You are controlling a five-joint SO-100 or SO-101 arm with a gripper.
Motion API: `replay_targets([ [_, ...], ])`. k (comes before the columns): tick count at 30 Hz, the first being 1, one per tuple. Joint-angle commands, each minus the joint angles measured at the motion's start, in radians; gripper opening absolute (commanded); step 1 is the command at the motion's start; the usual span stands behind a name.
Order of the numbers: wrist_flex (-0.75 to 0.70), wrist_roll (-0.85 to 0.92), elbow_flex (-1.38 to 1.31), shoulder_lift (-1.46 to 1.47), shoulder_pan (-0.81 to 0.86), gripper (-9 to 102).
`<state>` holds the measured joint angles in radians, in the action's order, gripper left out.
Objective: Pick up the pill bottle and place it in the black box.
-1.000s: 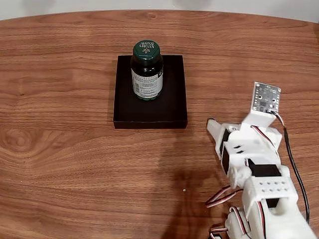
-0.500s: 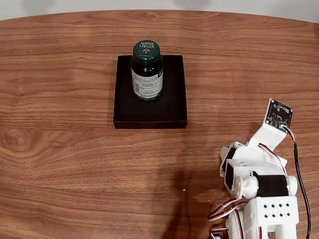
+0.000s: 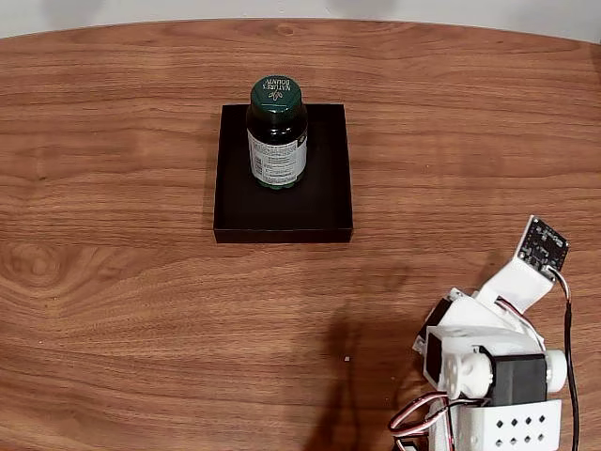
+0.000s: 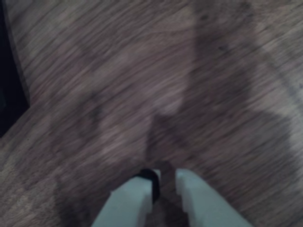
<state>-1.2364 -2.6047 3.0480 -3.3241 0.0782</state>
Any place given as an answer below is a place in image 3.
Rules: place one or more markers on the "shallow black box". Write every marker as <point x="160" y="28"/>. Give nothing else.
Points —
<point x="324" y="206"/>

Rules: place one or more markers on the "camera circuit board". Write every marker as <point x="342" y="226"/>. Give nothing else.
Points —
<point x="544" y="244"/>

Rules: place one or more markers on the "green-capped dark pill bottle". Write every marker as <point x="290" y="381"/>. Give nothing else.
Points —
<point x="277" y="150"/>

